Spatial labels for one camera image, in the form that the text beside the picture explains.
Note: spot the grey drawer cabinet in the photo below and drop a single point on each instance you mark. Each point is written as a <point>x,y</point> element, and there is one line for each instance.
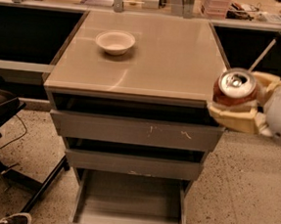
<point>167,75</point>

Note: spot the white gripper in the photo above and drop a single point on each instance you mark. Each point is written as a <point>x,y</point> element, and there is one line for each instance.
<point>245,119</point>

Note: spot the white paper bowl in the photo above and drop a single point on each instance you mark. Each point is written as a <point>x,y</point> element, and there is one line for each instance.
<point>115,42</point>

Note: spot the orange coke can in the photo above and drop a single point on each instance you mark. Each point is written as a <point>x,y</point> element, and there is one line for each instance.
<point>234,87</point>

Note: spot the top grey drawer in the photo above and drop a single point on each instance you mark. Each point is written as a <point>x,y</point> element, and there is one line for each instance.
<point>136,131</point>

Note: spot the open bottom grey drawer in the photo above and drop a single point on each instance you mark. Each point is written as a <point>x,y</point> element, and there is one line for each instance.
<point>116,198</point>

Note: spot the middle grey drawer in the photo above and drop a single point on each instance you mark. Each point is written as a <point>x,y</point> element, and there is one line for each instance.
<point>134,165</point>

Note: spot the black and white sneaker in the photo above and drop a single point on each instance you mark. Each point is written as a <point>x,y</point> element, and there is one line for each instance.
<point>18,218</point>

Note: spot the white dustpan with handle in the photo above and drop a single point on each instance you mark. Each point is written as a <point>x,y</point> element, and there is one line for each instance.
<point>266,50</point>

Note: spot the pink stacked bins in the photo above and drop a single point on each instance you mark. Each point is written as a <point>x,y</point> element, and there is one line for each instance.
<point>215,8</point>

